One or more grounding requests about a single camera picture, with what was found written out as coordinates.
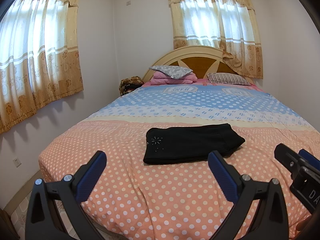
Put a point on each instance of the left beige curtain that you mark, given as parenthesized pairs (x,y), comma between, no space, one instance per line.
(39,57)

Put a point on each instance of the white wall socket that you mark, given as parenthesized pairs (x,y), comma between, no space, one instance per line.
(17,162)

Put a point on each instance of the striped pillow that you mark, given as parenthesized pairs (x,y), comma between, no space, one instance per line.
(228,79)

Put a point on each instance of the person's right hand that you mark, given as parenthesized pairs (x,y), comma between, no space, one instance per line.
(299,231)

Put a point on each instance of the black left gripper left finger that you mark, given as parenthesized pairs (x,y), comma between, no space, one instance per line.
(43,220)

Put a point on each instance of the right beige curtain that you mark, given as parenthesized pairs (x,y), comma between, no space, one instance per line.
(228,25)

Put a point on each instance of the grey patterned pillow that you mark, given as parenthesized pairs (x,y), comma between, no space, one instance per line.
(174,72)

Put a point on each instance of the pink folded blanket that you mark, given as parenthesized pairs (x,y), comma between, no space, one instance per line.
(160,78)

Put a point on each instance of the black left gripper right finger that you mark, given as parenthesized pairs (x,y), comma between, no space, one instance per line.
(270,220)

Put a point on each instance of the brown patterned bag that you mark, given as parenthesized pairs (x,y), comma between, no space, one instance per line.
(130,84)

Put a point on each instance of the polka dot bed cover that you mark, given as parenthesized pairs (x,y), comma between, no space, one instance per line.
(157,183)

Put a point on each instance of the cream wooden headboard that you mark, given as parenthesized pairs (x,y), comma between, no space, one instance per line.
(200,59)

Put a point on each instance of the black pants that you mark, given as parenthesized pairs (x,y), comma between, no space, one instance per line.
(176,145)

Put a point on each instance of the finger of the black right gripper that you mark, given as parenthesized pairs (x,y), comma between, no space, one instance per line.
(289,159)
(313,161)

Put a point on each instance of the beige curtain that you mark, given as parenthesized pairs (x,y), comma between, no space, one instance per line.
(39,57)
(228,25)

